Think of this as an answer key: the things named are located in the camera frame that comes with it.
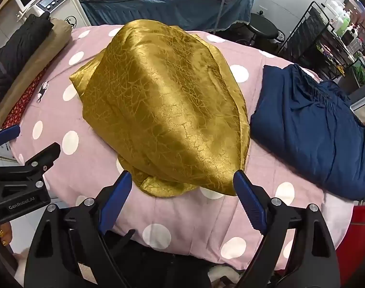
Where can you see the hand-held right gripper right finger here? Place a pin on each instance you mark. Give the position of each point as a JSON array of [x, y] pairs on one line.
[[248, 198]]

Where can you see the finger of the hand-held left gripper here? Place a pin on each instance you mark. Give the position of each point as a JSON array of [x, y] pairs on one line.
[[8, 132], [45, 154]]

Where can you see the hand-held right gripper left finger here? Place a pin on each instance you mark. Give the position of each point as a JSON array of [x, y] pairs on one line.
[[117, 198]]

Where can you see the gold satin jacket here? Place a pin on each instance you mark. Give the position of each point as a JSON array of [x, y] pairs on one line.
[[158, 102]]

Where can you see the person's left hand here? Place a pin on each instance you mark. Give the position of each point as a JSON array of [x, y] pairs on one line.
[[0, 234]]

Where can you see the red floral cloth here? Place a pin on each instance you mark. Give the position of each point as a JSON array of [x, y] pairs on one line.
[[23, 99]]

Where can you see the pink polka dot blanket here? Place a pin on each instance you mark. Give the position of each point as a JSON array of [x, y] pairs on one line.
[[176, 213]]

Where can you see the navy blue garment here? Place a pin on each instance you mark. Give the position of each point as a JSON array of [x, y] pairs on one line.
[[308, 138]]

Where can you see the black folded garment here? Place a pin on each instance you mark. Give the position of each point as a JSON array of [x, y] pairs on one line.
[[17, 48]]

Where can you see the tan folded cloth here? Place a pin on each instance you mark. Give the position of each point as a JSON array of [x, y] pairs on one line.
[[47, 51]]

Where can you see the red plastic object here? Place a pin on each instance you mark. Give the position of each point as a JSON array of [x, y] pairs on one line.
[[359, 240]]

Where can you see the white beauty machine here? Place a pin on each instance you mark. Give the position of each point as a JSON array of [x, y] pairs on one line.
[[71, 15]]

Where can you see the small control panel unit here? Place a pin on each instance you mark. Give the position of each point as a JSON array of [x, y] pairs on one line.
[[51, 2]]

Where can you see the black round stool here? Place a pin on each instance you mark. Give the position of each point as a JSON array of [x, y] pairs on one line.
[[260, 28]]

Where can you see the grey metal pole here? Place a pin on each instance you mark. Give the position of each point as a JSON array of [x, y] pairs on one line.
[[221, 3]]

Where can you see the green bottle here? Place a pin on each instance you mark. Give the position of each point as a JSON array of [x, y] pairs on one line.
[[343, 24]]

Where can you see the white bottle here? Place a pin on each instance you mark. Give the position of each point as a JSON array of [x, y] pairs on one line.
[[335, 9]]

